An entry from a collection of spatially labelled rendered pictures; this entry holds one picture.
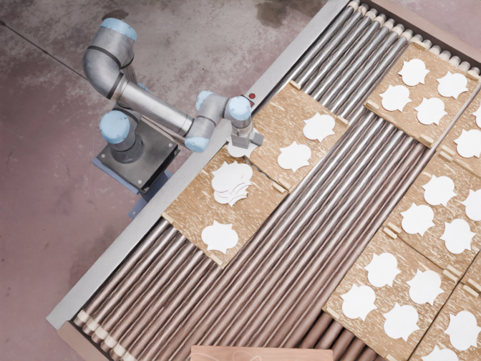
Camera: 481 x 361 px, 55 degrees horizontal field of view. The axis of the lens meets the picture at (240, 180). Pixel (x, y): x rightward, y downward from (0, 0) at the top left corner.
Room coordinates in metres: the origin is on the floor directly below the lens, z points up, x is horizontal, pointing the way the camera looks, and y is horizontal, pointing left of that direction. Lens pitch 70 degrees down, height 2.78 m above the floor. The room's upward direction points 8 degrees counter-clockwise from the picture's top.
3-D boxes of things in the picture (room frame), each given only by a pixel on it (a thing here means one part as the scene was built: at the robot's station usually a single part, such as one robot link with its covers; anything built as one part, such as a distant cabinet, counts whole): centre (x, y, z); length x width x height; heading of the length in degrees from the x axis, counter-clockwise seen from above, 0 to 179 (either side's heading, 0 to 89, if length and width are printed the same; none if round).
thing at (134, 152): (0.88, 0.47, 1.00); 0.15 x 0.15 x 0.10
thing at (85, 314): (0.85, 0.01, 0.90); 1.95 x 0.05 x 0.05; 133
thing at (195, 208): (0.57, 0.08, 0.93); 0.41 x 0.35 x 0.02; 132
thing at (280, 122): (0.84, -0.24, 0.93); 0.41 x 0.35 x 0.02; 130
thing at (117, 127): (0.89, 0.46, 1.11); 0.13 x 0.12 x 0.14; 152
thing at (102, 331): (0.77, -0.06, 0.90); 1.95 x 0.05 x 0.05; 133
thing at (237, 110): (0.77, -0.03, 1.33); 0.09 x 0.08 x 0.11; 62
